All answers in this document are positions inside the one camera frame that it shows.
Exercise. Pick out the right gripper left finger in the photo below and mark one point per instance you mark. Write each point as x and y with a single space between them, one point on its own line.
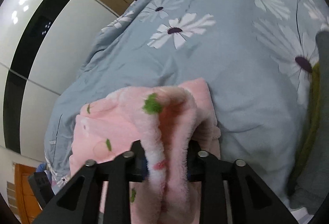
79 200

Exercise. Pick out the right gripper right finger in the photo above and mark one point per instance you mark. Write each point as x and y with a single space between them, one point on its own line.
232 192

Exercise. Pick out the pink fleece pajama garment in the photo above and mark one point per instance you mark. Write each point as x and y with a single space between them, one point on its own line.
164 120

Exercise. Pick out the orange wooden door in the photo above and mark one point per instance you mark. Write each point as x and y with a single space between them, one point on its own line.
28 207

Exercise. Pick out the dark grey folded garment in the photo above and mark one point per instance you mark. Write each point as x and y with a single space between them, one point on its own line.
308 182

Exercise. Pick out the blue floral duvet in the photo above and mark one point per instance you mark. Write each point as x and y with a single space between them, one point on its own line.
256 56

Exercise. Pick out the white black wardrobe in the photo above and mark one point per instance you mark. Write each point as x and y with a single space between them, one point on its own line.
43 44

